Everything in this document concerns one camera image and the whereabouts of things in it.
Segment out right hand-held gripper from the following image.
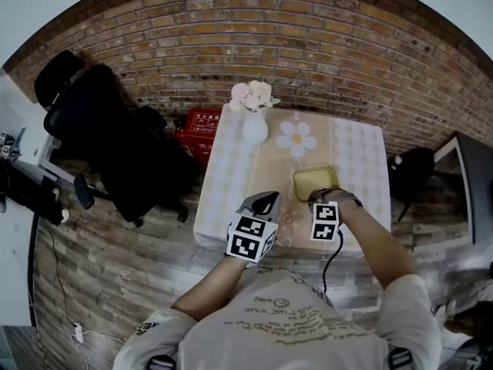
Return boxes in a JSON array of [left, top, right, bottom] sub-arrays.
[[307, 189, 340, 243]]

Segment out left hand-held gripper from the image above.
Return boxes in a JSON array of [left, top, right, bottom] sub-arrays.
[[225, 190, 283, 266]]

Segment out yellow square container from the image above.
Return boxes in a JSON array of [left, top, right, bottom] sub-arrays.
[[291, 163, 341, 204]]

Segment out person's left forearm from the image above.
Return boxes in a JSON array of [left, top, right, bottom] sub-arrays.
[[171, 253, 247, 323]]

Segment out person's right forearm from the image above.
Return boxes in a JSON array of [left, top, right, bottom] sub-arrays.
[[337, 197, 421, 297]]

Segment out person's right hand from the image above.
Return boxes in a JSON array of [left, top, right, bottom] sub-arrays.
[[327, 188, 350, 205]]

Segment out grey wristband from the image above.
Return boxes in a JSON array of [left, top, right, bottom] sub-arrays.
[[337, 191, 364, 208]]

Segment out beige floral tablecloth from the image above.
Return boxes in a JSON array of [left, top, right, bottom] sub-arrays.
[[193, 104, 392, 261]]

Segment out cloth-covered table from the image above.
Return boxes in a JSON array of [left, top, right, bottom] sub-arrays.
[[193, 104, 392, 261]]

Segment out person's beige printed shirt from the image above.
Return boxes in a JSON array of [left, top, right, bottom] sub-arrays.
[[113, 266, 444, 370]]

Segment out red box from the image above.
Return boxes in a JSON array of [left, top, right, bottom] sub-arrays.
[[173, 107, 224, 170]]

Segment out white round vase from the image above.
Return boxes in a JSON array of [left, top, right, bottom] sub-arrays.
[[241, 109, 270, 146]]

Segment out pale pink flower bouquet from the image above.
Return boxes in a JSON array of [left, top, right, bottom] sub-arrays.
[[229, 79, 282, 114]]

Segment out black office chair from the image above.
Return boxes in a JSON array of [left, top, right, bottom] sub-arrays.
[[33, 49, 190, 229]]

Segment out white power strip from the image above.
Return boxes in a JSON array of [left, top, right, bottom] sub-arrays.
[[70, 321, 86, 345]]

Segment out black bag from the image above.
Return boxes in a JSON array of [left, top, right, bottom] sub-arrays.
[[0, 159, 65, 227]]

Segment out idle gripper device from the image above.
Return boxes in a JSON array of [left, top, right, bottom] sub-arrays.
[[0, 130, 15, 160]]

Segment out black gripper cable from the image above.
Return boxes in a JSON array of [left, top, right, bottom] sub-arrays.
[[322, 224, 345, 296]]

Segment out dark desk with white frame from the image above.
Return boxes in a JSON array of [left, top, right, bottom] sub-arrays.
[[412, 130, 493, 251]]

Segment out white floor cable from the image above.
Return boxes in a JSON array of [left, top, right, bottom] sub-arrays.
[[26, 290, 129, 365]]

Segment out black floor cable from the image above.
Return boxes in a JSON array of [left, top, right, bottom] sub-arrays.
[[36, 221, 79, 328]]

